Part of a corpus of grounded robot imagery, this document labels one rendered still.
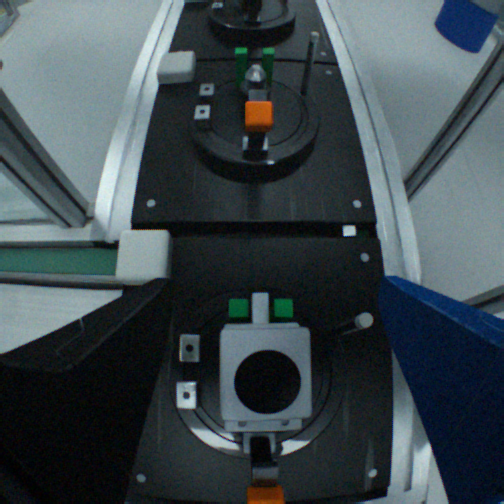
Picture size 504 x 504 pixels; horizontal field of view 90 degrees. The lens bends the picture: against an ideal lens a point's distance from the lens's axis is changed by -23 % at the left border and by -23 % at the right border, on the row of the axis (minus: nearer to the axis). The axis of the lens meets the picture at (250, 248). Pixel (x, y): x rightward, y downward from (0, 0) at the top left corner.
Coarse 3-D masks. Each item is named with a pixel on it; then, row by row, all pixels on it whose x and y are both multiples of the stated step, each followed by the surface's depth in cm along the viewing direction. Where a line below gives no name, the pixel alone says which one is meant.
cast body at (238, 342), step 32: (256, 320) 19; (224, 352) 15; (256, 352) 14; (288, 352) 15; (224, 384) 14; (256, 384) 13; (288, 384) 13; (224, 416) 14; (256, 416) 14; (288, 416) 14
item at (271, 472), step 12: (252, 444) 20; (264, 444) 20; (252, 456) 18; (264, 456) 18; (252, 468) 14; (264, 468) 14; (276, 468) 14; (252, 480) 14; (264, 480) 14; (276, 480) 14; (252, 492) 14; (264, 492) 14; (276, 492) 14
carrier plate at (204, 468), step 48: (192, 240) 29; (240, 240) 29; (288, 240) 29; (336, 240) 29; (192, 288) 28; (240, 288) 28; (288, 288) 28; (336, 288) 28; (384, 336) 26; (384, 384) 25; (144, 432) 23; (336, 432) 23; (384, 432) 23; (144, 480) 21; (192, 480) 22; (240, 480) 22; (288, 480) 22; (336, 480) 22; (384, 480) 22
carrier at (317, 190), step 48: (240, 48) 29; (192, 96) 35; (240, 96) 30; (288, 96) 33; (336, 96) 36; (144, 144) 33; (192, 144) 33; (240, 144) 30; (288, 144) 31; (336, 144) 33; (144, 192) 31; (192, 192) 31; (240, 192) 31; (288, 192) 31; (336, 192) 31
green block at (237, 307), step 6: (234, 300) 20; (240, 300) 20; (246, 300) 20; (234, 306) 20; (240, 306) 20; (246, 306) 20; (234, 312) 20; (240, 312) 20; (246, 312) 20; (234, 318) 20; (240, 318) 20; (246, 318) 20
